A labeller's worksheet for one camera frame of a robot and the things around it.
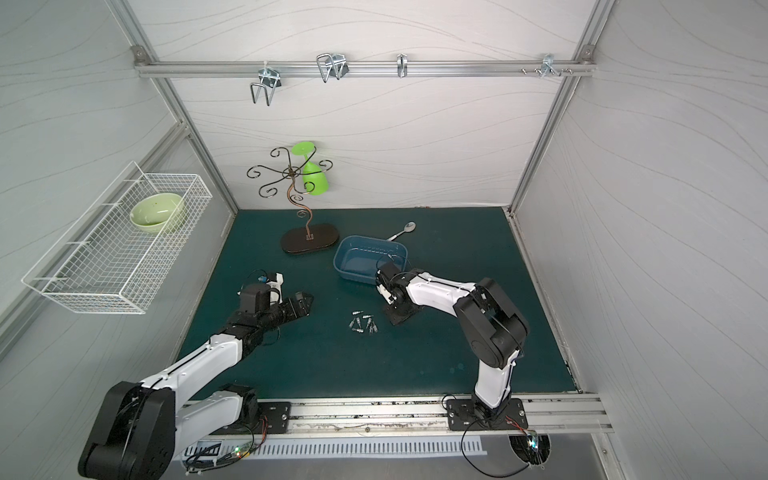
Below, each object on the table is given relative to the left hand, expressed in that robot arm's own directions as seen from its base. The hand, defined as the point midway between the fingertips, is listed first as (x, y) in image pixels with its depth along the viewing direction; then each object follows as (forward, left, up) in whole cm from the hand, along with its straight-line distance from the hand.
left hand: (303, 301), depth 88 cm
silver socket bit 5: (-6, -17, -6) cm, 19 cm away
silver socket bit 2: (-2, -19, -6) cm, 20 cm away
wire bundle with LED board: (-38, +16, -6) cm, 42 cm away
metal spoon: (+36, -32, -6) cm, 49 cm away
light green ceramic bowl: (+9, +33, +28) cm, 44 cm away
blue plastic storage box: (+21, -13, -7) cm, 26 cm away
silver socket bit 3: (-4, -14, -6) cm, 16 cm away
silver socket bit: (0, -16, -6) cm, 17 cm away
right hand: (0, -28, -6) cm, 29 cm away
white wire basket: (-1, +37, +25) cm, 45 cm away
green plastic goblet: (+36, 0, +17) cm, 40 cm away
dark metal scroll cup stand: (+27, +8, -5) cm, 29 cm away
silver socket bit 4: (-6, -21, -6) cm, 22 cm away
